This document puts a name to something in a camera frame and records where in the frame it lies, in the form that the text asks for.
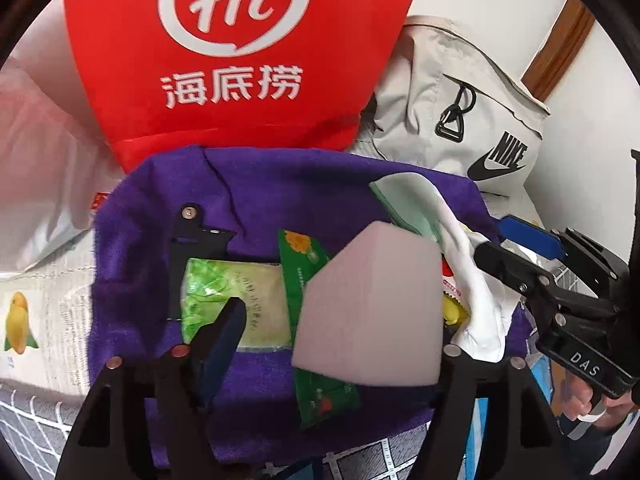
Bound black snap strap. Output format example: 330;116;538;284
167;205;236;321

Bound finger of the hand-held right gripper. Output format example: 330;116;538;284
499;215;567;261
472;242;551;302

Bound person's right hand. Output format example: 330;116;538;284
560;370;637;434

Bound person's dark clothing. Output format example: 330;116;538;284
555;410;640;480

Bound small yellow pouch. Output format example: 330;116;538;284
442;295;472;329

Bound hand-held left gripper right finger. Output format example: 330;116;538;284
410;344;571;480

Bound grey waist bag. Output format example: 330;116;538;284
347;15;551;197

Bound white foam block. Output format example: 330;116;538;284
291;220;445;389

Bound grey checked star blanket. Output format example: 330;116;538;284
0;377;426;480

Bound purple fleece cloth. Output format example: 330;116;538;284
87;145;534;471

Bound white tomato print packet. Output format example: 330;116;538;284
441;257;464;306

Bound red paper bag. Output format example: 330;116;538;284
62;0;431;171

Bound dark green wipes packet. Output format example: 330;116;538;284
276;229;362;431

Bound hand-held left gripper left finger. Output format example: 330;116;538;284
55;296;249;480

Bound light green tissue pack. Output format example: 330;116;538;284
181;258;294;352

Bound brown wooden door frame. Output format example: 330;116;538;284
520;0;596;97

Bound white plastic shopping bag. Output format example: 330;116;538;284
0;10;127;274

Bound white mint cloth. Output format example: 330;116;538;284
369;172;519;364

